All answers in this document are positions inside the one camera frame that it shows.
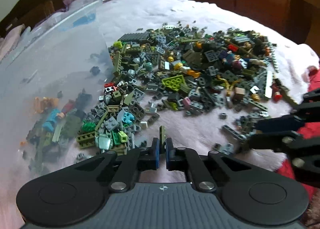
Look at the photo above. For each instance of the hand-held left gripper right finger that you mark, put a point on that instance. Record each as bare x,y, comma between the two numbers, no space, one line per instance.
168,153

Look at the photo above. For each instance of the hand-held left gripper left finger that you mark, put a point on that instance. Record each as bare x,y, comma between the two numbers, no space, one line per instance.
156,153

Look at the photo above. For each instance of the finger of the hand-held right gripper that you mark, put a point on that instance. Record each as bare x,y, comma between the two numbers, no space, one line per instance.
270,142
277,123

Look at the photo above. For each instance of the olive green plate brick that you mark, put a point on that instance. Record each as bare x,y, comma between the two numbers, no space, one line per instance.
162,136

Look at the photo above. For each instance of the large pile of toy bricks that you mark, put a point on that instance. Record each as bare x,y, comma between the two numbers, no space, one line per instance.
190,76

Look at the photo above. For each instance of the small heap of toy bricks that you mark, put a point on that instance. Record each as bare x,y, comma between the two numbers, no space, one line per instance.
55,123

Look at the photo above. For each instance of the clear plastic storage bin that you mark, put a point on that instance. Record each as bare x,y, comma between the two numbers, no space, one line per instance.
50,56

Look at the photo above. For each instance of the red patterned quilt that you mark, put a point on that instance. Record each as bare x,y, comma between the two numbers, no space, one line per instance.
313,128

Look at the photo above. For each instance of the pink fleece blanket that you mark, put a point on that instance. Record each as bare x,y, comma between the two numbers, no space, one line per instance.
150,8

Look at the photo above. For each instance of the pink striped folded quilt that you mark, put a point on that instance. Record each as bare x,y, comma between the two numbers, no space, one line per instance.
10,41

